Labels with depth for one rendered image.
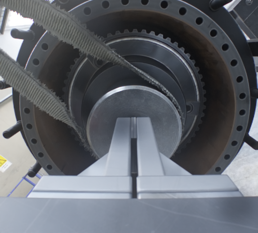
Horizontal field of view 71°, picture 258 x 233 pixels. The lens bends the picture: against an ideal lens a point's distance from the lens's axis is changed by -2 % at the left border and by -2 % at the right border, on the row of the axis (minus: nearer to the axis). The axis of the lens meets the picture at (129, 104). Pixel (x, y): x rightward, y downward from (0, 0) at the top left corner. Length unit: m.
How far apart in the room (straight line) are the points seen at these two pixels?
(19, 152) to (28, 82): 6.34
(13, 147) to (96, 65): 6.34
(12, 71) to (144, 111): 0.20
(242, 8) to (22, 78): 1.46
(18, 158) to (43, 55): 6.28
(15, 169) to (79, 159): 6.03
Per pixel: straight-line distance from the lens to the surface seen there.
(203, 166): 0.42
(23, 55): 0.43
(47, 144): 0.40
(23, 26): 10.13
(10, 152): 6.60
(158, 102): 0.26
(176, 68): 0.41
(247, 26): 1.59
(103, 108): 0.26
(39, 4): 0.30
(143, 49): 0.40
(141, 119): 0.15
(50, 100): 0.31
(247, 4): 1.60
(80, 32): 0.28
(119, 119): 0.15
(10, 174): 6.42
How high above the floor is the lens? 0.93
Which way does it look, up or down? 9 degrees down
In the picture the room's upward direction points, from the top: 48 degrees counter-clockwise
